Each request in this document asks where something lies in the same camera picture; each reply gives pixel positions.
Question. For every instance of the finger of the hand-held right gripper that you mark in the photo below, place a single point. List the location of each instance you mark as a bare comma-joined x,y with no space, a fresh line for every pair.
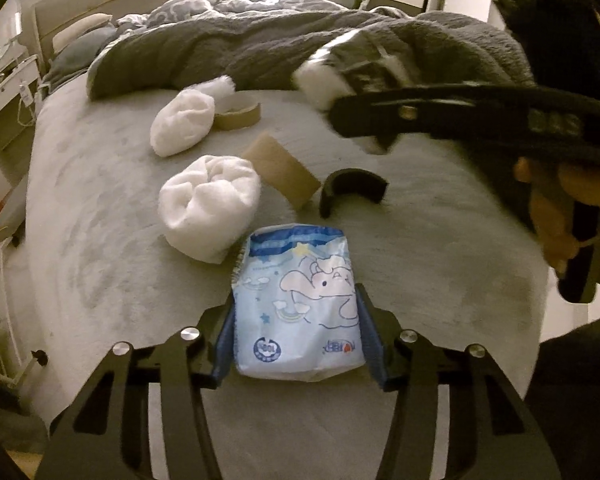
420,110

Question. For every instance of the cream pillow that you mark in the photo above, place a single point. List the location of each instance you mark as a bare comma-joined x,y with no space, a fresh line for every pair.
82,27

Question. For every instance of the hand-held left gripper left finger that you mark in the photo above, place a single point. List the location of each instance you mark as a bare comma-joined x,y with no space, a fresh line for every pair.
223,355

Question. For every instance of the grey padded stool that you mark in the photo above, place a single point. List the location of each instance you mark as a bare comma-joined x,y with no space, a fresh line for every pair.
10,210

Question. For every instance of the blue cartoon tissue packet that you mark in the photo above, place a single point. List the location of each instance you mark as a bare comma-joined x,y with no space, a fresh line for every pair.
300,305

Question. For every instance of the grey white fluffy item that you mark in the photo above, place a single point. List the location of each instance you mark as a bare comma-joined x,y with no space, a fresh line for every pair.
350,60

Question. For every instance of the white dresser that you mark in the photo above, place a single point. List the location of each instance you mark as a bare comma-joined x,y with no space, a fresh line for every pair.
2,110

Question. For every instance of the white hanging tag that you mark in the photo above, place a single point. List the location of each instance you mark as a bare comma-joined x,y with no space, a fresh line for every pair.
25,95

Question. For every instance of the brown cardboard tube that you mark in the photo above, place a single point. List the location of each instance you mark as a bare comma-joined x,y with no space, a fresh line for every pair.
280,165

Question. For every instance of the beige padded headboard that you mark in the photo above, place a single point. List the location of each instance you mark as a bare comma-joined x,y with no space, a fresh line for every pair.
130,5

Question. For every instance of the bed with grey sheet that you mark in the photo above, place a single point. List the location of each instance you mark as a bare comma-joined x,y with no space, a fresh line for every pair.
105,260

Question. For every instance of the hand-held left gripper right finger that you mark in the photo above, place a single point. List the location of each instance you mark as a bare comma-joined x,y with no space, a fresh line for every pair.
375,355

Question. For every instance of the person's dark clothing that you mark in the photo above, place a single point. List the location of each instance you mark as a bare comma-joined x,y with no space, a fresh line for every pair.
575,400

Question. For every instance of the grey fuzzy blanket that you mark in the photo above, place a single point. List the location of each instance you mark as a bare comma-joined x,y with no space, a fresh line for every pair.
240,55

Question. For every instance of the white fluffy cotton wad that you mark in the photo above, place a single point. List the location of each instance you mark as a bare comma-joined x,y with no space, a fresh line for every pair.
222,87

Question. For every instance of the person's right hand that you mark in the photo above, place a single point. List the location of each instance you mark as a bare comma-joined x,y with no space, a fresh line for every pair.
547,215

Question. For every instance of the large white sock ball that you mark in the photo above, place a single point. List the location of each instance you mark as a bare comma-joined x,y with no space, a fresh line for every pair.
205,210

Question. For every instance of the black curved plastic piece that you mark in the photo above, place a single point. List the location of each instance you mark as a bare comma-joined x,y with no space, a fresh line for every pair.
352,180

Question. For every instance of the grey pillow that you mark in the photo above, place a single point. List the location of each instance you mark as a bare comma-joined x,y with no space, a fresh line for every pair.
75,60

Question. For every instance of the small white sock ball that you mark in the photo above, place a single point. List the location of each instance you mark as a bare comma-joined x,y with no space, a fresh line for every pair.
180,120

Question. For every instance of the grey patterned duvet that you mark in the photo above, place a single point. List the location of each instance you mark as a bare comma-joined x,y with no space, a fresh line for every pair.
205,10

